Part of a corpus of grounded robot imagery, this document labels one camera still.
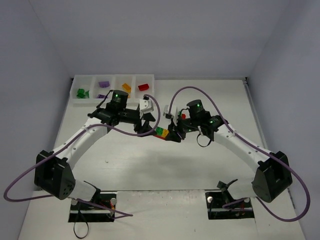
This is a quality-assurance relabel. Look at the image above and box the red yellow lego brick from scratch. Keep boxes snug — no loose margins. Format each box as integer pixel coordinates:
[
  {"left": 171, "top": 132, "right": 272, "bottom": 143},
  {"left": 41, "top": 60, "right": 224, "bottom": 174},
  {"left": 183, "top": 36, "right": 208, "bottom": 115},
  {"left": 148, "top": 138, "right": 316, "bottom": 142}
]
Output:
[{"left": 138, "top": 83, "right": 150, "bottom": 92}]

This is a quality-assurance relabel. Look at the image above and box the black thin loop cable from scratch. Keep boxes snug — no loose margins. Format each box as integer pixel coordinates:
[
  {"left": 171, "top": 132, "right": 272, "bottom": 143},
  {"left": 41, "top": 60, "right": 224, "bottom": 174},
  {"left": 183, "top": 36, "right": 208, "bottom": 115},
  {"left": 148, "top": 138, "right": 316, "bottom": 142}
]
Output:
[{"left": 72, "top": 209, "right": 90, "bottom": 238}]

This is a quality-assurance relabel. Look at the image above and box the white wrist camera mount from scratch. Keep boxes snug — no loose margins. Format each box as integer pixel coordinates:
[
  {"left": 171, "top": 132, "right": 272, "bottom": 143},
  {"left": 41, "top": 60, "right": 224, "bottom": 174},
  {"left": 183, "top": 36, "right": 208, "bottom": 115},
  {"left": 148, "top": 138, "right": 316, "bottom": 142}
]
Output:
[
  {"left": 163, "top": 105, "right": 179, "bottom": 126},
  {"left": 138, "top": 99, "right": 154, "bottom": 118}
]

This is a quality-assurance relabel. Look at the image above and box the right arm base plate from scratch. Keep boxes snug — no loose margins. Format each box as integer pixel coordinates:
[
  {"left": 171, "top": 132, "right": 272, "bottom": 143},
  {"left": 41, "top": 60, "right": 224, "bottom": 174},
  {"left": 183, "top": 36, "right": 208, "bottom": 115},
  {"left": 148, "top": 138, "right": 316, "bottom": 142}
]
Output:
[{"left": 205, "top": 191, "right": 255, "bottom": 220}]

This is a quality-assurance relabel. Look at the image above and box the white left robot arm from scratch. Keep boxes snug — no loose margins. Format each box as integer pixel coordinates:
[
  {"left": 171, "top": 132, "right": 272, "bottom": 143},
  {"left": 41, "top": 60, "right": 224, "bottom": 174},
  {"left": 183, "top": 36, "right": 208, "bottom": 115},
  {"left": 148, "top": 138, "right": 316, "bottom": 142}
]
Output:
[{"left": 34, "top": 90, "right": 160, "bottom": 202}]

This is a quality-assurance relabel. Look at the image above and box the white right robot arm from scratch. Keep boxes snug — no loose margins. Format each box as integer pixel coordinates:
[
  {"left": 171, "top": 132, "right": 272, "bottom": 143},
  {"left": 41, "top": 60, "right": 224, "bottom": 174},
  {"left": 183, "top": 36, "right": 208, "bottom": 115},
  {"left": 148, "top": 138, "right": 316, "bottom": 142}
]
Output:
[{"left": 163, "top": 99, "right": 293, "bottom": 203}]

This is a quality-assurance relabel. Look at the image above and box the orange lego brick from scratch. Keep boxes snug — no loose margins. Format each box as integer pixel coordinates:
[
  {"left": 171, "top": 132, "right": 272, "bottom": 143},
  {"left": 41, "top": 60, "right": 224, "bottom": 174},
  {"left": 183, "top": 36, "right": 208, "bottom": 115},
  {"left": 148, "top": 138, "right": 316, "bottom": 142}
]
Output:
[{"left": 122, "top": 83, "right": 132, "bottom": 93}]

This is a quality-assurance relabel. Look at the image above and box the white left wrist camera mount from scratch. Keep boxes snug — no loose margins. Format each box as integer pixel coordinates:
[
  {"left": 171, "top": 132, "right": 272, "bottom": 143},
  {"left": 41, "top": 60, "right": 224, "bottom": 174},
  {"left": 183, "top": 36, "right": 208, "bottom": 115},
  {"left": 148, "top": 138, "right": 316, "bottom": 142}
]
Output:
[{"left": 138, "top": 99, "right": 154, "bottom": 118}]

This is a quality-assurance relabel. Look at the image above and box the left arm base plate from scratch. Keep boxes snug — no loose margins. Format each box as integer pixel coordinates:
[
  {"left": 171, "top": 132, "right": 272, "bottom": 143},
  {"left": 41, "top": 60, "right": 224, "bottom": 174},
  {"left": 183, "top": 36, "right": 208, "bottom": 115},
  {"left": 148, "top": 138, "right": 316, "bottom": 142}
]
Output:
[{"left": 68, "top": 191, "right": 118, "bottom": 223}]

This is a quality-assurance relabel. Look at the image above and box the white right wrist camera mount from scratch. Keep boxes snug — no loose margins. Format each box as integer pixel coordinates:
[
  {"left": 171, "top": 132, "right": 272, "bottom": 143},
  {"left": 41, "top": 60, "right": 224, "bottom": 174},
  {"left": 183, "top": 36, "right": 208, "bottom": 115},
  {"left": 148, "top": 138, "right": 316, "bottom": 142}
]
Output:
[{"left": 163, "top": 105, "right": 179, "bottom": 126}]

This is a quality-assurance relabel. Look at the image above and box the green yellow red lego stack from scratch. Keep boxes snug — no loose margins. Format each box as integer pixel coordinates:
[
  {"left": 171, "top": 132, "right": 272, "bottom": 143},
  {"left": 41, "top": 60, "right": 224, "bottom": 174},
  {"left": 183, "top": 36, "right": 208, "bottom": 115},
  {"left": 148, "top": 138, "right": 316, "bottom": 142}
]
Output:
[{"left": 154, "top": 127, "right": 169, "bottom": 140}]

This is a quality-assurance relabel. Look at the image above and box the clear plastic compartment tray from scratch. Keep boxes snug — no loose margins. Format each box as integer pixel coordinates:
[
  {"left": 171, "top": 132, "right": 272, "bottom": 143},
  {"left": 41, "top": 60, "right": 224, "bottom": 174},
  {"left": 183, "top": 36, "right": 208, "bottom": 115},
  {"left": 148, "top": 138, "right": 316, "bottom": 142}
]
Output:
[{"left": 69, "top": 74, "right": 155, "bottom": 106}]

